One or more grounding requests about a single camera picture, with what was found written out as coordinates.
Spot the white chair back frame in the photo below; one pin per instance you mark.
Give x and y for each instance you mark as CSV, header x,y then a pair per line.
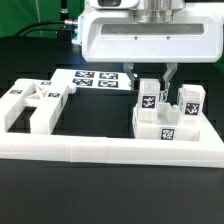
x,y
48,98

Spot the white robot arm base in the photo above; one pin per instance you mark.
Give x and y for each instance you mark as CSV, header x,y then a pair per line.
x,y
81,18

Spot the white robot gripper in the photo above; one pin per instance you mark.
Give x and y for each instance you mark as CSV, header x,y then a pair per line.
x,y
152,31

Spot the white chair seat block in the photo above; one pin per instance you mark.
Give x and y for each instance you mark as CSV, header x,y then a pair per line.
x,y
169,125

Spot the black antenna post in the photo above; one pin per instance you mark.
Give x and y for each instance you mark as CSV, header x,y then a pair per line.
x,y
62,33

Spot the white U-shaped fixture frame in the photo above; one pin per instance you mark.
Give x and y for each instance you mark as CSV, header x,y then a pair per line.
x,y
19,143

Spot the white marker sheet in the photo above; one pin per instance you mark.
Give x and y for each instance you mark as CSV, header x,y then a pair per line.
x,y
93,79

